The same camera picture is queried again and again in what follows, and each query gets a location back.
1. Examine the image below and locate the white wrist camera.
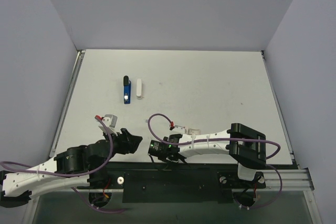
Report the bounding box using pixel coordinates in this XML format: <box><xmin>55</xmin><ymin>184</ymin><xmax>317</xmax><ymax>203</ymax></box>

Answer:
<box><xmin>170</xmin><ymin>122</ymin><xmax>201</xmax><ymax>135</ymax></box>
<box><xmin>94</xmin><ymin>114</ymin><xmax>118</xmax><ymax>135</ymax></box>

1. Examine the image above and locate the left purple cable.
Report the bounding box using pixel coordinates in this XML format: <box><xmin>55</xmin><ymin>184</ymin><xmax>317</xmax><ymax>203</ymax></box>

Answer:
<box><xmin>0</xmin><ymin>116</ymin><xmax>129</xmax><ymax>213</ymax></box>

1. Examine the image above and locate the purple cable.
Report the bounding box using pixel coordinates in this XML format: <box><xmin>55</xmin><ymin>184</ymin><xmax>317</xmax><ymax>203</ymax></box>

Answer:
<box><xmin>147</xmin><ymin>113</ymin><xmax>283</xmax><ymax>210</ymax></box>
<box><xmin>0</xmin><ymin>116</ymin><xmax>129</xmax><ymax>213</ymax></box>

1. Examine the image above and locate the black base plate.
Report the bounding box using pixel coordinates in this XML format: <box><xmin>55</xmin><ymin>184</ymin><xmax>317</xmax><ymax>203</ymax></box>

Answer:
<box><xmin>79</xmin><ymin>162</ymin><xmax>266</xmax><ymax>203</ymax></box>

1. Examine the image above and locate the aluminium frame rail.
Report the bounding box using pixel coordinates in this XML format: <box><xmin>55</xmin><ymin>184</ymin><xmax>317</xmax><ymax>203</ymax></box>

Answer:
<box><xmin>49</xmin><ymin>50</ymin><xmax>86</xmax><ymax>157</ymax></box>

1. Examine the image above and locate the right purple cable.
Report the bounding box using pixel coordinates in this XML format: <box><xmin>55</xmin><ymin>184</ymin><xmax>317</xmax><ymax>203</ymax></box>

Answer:
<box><xmin>147</xmin><ymin>113</ymin><xmax>283</xmax><ymax>210</ymax></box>

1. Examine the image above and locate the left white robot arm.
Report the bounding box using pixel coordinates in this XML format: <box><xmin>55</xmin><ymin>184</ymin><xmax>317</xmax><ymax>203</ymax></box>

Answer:
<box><xmin>1</xmin><ymin>128</ymin><xmax>143</xmax><ymax>208</ymax></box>

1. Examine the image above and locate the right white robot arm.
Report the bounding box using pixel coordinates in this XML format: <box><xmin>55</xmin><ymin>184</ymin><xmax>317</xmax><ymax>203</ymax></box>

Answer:
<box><xmin>148</xmin><ymin>123</ymin><xmax>266</xmax><ymax>187</ymax></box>

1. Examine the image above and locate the white stapler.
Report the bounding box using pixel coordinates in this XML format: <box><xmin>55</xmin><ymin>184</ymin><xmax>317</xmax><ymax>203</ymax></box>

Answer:
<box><xmin>136</xmin><ymin>78</ymin><xmax>142</xmax><ymax>99</ymax></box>

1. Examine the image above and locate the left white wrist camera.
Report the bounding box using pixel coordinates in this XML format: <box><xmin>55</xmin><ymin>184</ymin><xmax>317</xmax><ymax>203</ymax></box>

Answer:
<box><xmin>94</xmin><ymin>114</ymin><xmax>118</xmax><ymax>135</ymax></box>

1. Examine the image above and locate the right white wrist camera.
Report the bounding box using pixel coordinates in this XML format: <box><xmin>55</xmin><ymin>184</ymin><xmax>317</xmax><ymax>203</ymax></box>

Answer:
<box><xmin>170</xmin><ymin>122</ymin><xmax>201</xmax><ymax>135</ymax></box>

